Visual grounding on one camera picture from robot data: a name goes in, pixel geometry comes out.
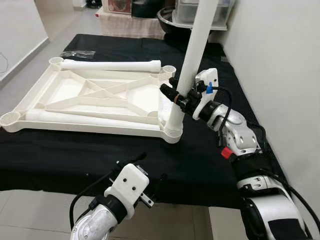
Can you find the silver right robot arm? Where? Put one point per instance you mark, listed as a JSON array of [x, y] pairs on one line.
[[240, 132]]

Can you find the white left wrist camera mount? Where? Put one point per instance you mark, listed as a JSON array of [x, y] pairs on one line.
[[127, 185]]

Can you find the white plastic children table top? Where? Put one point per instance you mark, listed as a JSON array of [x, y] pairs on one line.
[[70, 90]]

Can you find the beige cloth covered bench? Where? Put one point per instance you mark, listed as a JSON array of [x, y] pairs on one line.
[[125, 27]]

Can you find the black round floor device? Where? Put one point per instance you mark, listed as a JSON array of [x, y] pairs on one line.
[[93, 3]]

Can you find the white plastic table leg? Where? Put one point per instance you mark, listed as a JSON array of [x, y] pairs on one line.
[[90, 119], [200, 35], [110, 65]]

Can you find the red printed box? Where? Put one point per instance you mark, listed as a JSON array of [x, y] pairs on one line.
[[119, 5]]

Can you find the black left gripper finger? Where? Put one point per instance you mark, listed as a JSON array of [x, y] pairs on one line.
[[159, 184], [136, 159]]

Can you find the clear tape piece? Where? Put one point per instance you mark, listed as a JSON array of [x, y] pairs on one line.
[[77, 53]]

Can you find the black bag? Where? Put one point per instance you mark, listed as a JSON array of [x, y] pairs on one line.
[[147, 7]]

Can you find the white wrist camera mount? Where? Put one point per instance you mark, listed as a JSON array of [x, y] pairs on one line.
[[210, 77], [127, 185]]

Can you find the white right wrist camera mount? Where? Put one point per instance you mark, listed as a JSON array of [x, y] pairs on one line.
[[210, 77]]

